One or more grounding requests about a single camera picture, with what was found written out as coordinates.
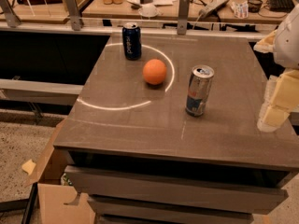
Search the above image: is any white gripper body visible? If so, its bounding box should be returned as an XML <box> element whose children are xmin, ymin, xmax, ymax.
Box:
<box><xmin>273</xmin><ymin>5</ymin><xmax>299</xmax><ymax>69</ymax></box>

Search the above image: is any silver redbull can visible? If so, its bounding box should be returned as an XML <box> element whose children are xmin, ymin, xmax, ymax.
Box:
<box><xmin>185</xmin><ymin>65</ymin><xmax>214</xmax><ymax>117</ymax></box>

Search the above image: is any white power strip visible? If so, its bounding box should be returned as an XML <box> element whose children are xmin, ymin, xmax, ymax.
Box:
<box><xmin>199</xmin><ymin>0</ymin><xmax>230</xmax><ymax>19</ymax></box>

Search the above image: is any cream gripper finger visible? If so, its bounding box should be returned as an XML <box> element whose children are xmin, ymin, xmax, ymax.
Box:
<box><xmin>253</xmin><ymin>30</ymin><xmax>277</xmax><ymax>53</ymax></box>
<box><xmin>257</xmin><ymin>69</ymin><xmax>299</xmax><ymax>133</ymax></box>

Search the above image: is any metal bracket middle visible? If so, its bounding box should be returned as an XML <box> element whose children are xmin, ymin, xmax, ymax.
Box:
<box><xmin>65</xmin><ymin>0</ymin><xmax>83</xmax><ymax>31</ymax></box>

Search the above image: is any black keyboard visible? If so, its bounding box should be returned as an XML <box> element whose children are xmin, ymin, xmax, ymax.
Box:
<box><xmin>267</xmin><ymin>0</ymin><xmax>294</xmax><ymax>13</ymax></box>

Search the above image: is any metal bracket right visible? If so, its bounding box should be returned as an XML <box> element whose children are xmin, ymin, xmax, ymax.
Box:
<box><xmin>177</xmin><ymin>0</ymin><xmax>190</xmax><ymax>35</ymax></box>

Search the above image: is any grey drawer cabinet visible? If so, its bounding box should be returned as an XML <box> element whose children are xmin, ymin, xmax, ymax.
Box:
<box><xmin>54</xmin><ymin>35</ymin><xmax>299</xmax><ymax>224</ymax></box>

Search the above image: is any white striped box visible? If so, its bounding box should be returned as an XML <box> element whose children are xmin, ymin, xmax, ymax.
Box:
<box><xmin>231</xmin><ymin>1</ymin><xmax>249</xmax><ymax>19</ymax></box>

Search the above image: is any white bowl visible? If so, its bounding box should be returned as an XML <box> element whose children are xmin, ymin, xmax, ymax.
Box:
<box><xmin>138</xmin><ymin>4</ymin><xmax>161</xmax><ymax>18</ymax></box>

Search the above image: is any black mesh cup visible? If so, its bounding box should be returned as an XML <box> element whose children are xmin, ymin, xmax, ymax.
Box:
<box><xmin>248</xmin><ymin>0</ymin><xmax>263</xmax><ymax>13</ymax></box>

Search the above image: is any orange fruit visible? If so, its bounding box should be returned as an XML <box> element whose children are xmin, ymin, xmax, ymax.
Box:
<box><xmin>142</xmin><ymin>59</ymin><xmax>167</xmax><ymax>85</ymax></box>

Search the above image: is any blue pepsi can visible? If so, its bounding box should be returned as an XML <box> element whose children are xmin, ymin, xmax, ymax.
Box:
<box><xmin>122</xmin><ymin>22</ymin><xmax>142</xmax><ymax>60</ymax></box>

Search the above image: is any metal bracket left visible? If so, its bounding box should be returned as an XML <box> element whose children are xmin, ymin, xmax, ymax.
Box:
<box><xmin>0</xmin><ymin>0</ymin><xmax>21</xmax><ymax>28</ymax></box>

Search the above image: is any cardboard box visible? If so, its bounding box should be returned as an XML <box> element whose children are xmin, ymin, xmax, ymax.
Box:
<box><xmin>25</xmin><ymin>120</ymin><xmax>95</xmax><ymax>224</ymax></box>

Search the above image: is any metal bracket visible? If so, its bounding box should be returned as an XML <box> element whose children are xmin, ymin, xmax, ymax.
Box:
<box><xmin>65</xmin><ymin>0</ymin><xmax>83</xmax><ymax>31</ymax></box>
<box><xmin>177</xmin><ymin>0</ymin><xmax>190</xmax><ymax>35</ymax></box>
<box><xmin>0</xmin><ymin>0</ymin><xmax>21</xmax><ymax>28</ymax></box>

